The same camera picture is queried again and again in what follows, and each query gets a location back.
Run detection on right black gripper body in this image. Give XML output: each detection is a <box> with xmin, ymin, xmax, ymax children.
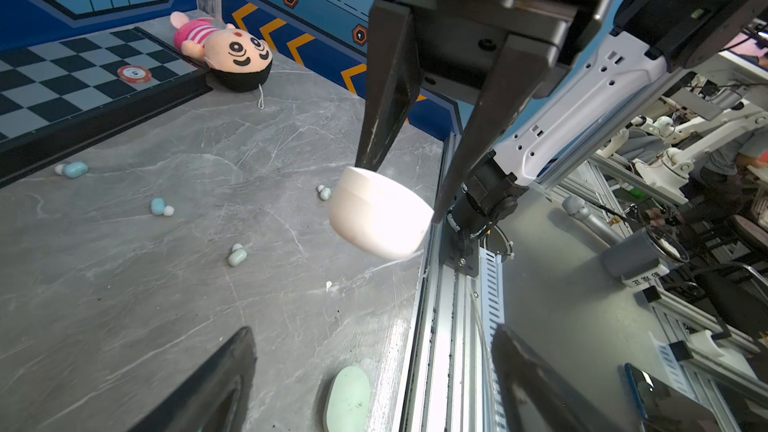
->
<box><xmin>368</xmin><ymin>0</ymin><xmax>612</xmax><ymax>102</ymax></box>

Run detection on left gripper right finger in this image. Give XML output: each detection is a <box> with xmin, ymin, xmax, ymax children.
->
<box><xmin>490</xmin><ymin>325</ymin><xmax>620</xmax><ymax>431</ymax></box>

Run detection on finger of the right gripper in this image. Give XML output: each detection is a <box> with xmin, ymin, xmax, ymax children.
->
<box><xmin>355</xmin><ymin>0</ymin><xmax>422</xmax><ymax>171</ymax></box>
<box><xmin>431</xmin><ymin>35</ymin><xmax>559</xmax><ymax>224</ymax></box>

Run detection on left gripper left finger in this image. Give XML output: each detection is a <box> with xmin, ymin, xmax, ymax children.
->
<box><xmin>130</xmin><ymin>326</ymin><xmax>257</xmax><ymax>432</ymax></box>

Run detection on white earbud charging case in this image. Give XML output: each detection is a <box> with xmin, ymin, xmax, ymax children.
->
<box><xmin>328</xmin><ymin>167</ymin><xmax>433</xmax><ymax>260</ymax></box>

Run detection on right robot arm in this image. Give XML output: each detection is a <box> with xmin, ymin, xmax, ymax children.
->
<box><xmin>330</xmin><ymin>0</ymin><xmax>767</xmax><ymax>259</ymax></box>

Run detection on green earbud charging case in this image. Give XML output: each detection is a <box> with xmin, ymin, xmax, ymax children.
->
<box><xmin>323</xmin><ymin>366</ymin><xmax>372</xmax><ymax>432</ymax></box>

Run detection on green earbud right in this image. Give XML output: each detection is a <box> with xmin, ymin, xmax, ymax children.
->
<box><xmin>317</xmin><ymin>185</ymin><xmax>332</xmax><ymax>201</ymax></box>

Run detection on green earbud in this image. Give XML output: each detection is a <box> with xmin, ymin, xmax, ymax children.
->
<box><xmin>317</xmin><ymin>185</ymin><xmax>332</xmax><ymax>201</ymax></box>
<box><xmin>227</xmin><ymin>243</ymin><xmax>248</xmax><ymax>267</ymax></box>

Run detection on green earbud middle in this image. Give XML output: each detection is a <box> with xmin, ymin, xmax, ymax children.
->
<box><xmin>227</xmin><ymin>243</ymin><xmax>248</xmax><ymax>267</ymax></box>

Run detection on pink plush doll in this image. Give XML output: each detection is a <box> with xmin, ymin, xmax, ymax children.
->
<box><xmin>170</xmin><ymin>11</ymin><xmax>273</xmax><ymax>92</ymax></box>

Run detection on blue earbud centre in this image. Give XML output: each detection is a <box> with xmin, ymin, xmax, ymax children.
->
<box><xmin>150</xmin><ymin>198</ymin><xmax>175</xmax><ymax>217</ymax></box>

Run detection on red poker chip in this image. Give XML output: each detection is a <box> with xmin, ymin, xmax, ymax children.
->
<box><xmin>117</xmin><ymin>65</ymin><xmax>152</xmax><ymax>84</ymax></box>

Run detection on blue earbud near board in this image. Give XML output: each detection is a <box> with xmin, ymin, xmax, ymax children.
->
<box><xmin>54</xmin><ymin>162</ymin><xmax>89</xmax><ymax>179</ymax></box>

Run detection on black grey checkerboard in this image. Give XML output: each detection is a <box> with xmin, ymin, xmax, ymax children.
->
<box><xmin>1</xmin><ymin>27</ymin><xmax>211</xmax><ymax>185</ymax></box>

